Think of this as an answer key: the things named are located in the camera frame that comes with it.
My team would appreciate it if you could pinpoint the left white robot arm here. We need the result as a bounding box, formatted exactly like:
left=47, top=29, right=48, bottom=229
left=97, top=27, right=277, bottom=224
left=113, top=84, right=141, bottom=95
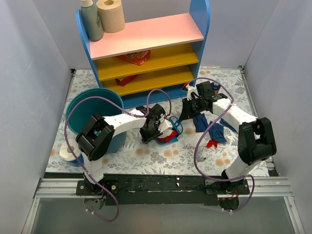
left=76, top=104, right=172, bottom=195

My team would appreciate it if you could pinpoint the teal plastic bucket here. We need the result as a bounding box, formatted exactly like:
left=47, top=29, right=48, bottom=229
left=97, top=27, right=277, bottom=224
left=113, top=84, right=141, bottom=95
left=65, top=88, right=126, bottom=154

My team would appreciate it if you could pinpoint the red box upper shelf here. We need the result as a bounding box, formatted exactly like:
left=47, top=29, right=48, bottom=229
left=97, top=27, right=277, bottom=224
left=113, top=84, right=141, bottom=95
left=118, top=50, right=151, bottom=66

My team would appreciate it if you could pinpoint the red box lower shelf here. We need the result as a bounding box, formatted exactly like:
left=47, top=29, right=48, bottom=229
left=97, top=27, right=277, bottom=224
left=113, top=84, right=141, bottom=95
left=115, top=75, right=137, bottom=87

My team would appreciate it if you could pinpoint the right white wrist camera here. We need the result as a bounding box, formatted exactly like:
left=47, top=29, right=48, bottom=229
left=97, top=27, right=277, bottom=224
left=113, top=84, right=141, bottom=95
left=182, top=83, right=197, bottom=100

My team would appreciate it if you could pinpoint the floral table cloth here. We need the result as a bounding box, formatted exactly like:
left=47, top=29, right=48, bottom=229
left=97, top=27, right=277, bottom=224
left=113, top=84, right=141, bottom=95
left=46, top=67, right=269, bottom=176

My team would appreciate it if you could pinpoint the dark blue paper scrap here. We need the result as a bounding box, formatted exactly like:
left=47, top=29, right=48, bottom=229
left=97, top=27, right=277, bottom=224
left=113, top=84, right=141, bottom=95
left=193, top=113, right=209, bottom=133
left=209, top=118, right=237, bottom=143

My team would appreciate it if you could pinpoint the blue hand brush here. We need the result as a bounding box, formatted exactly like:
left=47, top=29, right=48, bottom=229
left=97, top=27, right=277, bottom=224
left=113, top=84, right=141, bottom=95
left=169, top=116, right=183, bottom=135

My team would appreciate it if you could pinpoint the dark blue paper scrap right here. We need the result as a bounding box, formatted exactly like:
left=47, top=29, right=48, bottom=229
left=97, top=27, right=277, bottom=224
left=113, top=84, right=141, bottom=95
left=209, top=118, right=237, bottom=143

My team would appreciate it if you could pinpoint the red paper scrap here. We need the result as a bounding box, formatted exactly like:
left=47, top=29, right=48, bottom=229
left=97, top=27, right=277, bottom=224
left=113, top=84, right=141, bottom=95
left=206, top=139, right=219, bottom=148
left=157, top=131, right=178, bottom=143

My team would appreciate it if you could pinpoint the blue pink yellow shelf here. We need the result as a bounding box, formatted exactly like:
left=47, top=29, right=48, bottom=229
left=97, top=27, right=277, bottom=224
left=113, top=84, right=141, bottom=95
left=76, top=0, right=210, bottom=108

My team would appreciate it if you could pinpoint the grey green bottle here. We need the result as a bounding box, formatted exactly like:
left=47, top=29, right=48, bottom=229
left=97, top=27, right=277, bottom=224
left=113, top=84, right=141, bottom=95
left=80, top=0, right=104, bottom=41

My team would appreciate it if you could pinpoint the brown paper roll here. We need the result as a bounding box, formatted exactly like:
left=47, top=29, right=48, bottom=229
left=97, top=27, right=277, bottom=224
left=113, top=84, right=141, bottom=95
left=96, top=0, right=125, bottom=33

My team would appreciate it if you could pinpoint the purple cable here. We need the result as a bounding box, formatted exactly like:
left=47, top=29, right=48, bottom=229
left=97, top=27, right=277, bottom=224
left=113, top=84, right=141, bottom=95
left=189, top=77, right=256, bottom=213
left=64, top=89, right=171, bottom=222

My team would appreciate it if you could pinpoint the orange spray bottle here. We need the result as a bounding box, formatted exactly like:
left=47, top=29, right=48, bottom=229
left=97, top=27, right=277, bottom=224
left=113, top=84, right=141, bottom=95
left=211, top=82, right=221, bottom=94

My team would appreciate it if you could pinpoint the red paper scrap right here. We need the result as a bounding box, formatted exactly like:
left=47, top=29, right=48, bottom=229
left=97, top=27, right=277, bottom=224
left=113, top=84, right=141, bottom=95
left=206, top=139, right=219, bottom=148

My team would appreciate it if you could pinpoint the red box shelf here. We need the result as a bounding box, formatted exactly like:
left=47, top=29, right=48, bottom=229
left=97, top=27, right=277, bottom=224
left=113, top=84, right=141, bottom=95
left=118, top=50, right=151, bottom=66
left=115, top=75, right=137, bottom=87

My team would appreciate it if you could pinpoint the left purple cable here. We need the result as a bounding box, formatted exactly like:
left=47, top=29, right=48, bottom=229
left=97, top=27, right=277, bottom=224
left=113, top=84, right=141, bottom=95
left=64, top=89, right=171, bottom=222

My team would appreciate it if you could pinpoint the white blue tape roll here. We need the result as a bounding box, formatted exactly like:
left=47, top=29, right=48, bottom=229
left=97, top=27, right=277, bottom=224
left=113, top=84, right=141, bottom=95
left=59, top=139, right=84, bottom=167

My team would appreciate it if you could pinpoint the red paper scrap left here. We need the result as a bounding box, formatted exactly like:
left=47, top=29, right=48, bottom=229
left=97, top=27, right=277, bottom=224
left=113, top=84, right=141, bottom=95
left=157, top=131, right=178, bottom=143

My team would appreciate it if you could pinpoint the aluminium frame rail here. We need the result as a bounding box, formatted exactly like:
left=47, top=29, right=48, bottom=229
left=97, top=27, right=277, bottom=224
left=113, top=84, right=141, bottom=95
left=22, top=176, right=304, bottom=234

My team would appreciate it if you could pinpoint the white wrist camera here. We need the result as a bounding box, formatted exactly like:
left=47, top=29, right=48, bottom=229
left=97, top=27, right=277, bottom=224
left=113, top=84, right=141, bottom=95
left=158, top=119, right=173, bottom=133
left=182, top=83, right=197, bottom=100

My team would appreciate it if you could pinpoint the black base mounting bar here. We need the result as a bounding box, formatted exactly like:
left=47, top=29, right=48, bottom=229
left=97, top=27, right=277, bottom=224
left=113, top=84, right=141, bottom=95
left=75, top=173, right=252, bottom=208

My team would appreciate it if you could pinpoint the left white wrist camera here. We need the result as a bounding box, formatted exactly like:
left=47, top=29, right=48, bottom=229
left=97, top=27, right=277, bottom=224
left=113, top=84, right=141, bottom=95
left=158, top=119, right=173, bottom=133

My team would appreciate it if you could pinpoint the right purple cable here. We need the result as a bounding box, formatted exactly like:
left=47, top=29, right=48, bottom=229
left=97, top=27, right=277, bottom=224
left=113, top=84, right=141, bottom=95
left=189, top=77, right=256, bottom=213

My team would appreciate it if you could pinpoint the dark blue paper scrap middle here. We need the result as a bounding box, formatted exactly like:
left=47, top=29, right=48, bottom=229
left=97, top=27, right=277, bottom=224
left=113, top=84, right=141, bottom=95
left=193, top=113, right=209, bottom=133

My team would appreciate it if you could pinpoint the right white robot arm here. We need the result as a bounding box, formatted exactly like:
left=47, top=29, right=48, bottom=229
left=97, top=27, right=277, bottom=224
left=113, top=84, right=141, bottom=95
left=179, top=81, right=277, bottom=194

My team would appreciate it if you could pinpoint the blue plastic dustpan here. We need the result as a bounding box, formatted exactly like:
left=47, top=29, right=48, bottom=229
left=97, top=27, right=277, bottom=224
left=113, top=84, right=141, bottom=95
left=156, top=131, right=179, bottom=145

